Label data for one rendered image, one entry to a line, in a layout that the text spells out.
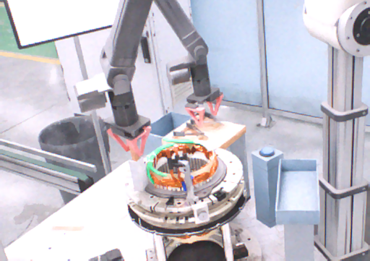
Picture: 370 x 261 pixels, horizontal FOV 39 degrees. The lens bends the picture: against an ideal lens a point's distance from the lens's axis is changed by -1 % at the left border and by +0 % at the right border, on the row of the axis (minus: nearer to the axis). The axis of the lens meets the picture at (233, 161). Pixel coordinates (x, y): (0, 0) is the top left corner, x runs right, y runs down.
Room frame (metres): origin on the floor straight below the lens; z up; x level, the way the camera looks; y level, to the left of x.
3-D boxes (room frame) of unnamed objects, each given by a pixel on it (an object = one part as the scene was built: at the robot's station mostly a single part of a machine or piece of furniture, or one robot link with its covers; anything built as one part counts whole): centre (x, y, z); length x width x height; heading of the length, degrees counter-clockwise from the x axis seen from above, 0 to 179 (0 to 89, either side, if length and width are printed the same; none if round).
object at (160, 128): (1.58, 0.21, 0.92); 0.17 x 0.11 x 0.28; 144
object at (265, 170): (1.38, -0.10, 0.91); 0.07 x 0.07 x 0.25; 36
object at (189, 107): (1.52, 0.09, 1.13); 0.07 x 0.07 x 0.09; 54
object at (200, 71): (1.54, 0.08, 1.26); 0.07 x 0.06 x 0.07; 109
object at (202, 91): (1.54, 0.08, 1.20); 0.10 x 0.07 x 0.07; 144
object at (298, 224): (1.15, -0.16, 0.92); 0.25 x 0.11 x 0.28; 170
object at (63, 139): (2.67, 0.90, 0.39); 0.39 x 0.39 x 0.35
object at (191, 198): (1.07, 0.11, 1.15); 0.03 x 0.02 x 0.12; 50
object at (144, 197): (1.20, 0.14, 1.09); 0.32 x 0.32 x 0.01
